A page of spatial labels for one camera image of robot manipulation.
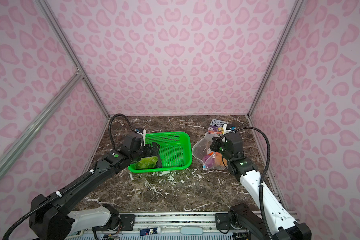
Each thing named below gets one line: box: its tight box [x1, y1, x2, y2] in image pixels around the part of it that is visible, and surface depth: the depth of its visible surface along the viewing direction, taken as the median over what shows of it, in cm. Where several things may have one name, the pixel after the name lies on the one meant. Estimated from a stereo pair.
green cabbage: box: [135, 156, 158, 169], surface depth 89 cm
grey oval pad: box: [180, 227, 203, 235], surface depth 72 cm
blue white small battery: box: [139, 227, 161, 236], surface depth 71 cm
